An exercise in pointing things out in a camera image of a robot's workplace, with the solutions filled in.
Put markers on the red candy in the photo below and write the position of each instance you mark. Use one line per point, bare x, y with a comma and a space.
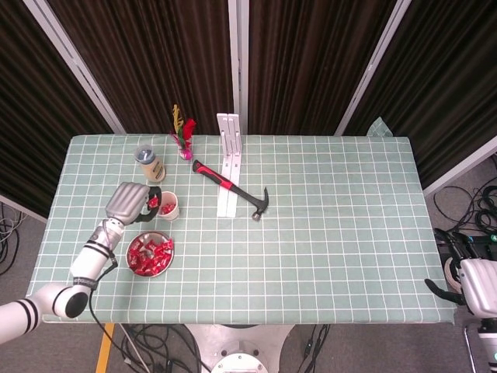
147, 270
168, 209
152, 202
134, 248
163, 261
167, 245

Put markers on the yellow floor tape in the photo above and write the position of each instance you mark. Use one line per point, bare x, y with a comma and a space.
104, 349

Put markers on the black box with numbered lights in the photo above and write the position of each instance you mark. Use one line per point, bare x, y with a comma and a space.
490, 245

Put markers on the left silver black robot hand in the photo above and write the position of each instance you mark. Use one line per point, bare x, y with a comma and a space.
126, 202

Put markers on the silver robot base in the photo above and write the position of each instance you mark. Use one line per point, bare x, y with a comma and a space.
237, 349

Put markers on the red black claw hammer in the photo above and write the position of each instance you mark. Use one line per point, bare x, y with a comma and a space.
217, 179

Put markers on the white folding stand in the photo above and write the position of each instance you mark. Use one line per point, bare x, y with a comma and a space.
227, 204

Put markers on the colourful feather shuttlecock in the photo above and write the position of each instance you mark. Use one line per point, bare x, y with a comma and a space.
185, 153

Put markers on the round metal plate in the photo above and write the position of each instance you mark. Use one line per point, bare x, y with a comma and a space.
153, 235

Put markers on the white paper cup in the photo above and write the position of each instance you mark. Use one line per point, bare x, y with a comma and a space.
174, 214

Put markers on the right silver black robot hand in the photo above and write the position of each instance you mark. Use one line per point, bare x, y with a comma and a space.
481, 287

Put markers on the white metal frame rail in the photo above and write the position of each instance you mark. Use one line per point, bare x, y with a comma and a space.
19, 206
462, 167

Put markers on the beige dressing bottle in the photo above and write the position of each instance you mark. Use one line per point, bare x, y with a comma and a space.
153, 169

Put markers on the green checked tablecloth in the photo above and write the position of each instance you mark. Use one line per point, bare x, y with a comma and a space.
310, 233

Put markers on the white metal frame post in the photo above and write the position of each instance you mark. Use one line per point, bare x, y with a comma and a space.
237, 58
74, 62
374, 62

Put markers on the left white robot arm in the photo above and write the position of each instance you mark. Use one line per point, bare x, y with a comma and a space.
91, 258

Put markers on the dark brown pleated curtain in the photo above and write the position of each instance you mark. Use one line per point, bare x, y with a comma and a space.
446, 77
23, 116
155, 58
310, 58

